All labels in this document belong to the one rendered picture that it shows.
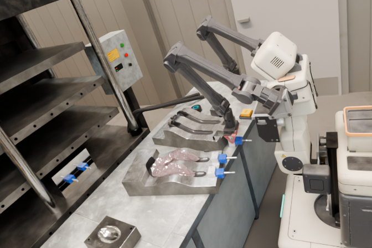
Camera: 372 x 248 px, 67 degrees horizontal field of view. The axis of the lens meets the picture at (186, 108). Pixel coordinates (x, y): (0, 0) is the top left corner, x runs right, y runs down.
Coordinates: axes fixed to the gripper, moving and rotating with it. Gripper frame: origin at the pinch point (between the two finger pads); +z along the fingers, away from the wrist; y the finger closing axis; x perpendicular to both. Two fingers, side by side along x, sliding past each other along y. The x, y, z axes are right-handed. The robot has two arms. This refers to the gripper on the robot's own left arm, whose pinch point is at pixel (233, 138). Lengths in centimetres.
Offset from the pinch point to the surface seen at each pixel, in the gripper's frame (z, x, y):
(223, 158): -2.6, -0.6, 19.8
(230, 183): 25.4, -5.1, 11.5
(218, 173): -2.7, 0.1, 31.0
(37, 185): -15, -92, 60
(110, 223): -3, -43, 67
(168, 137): -2.8, -41.7, 2.9
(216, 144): -1.9, -7.7, 8.3
